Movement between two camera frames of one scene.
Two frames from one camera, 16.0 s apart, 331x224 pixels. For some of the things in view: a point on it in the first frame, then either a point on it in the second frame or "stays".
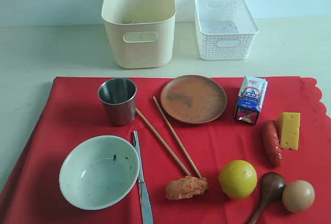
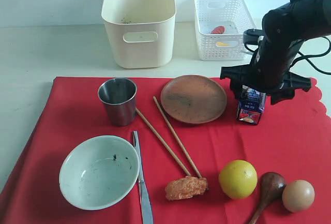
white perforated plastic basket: [225, 30] stays
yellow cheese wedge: [289, 130] -> [222, 44]
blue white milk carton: [251, 96] stays
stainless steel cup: [119, 94] stays
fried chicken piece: [185, 187] stays
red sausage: [272, 144] -> [217, 30]
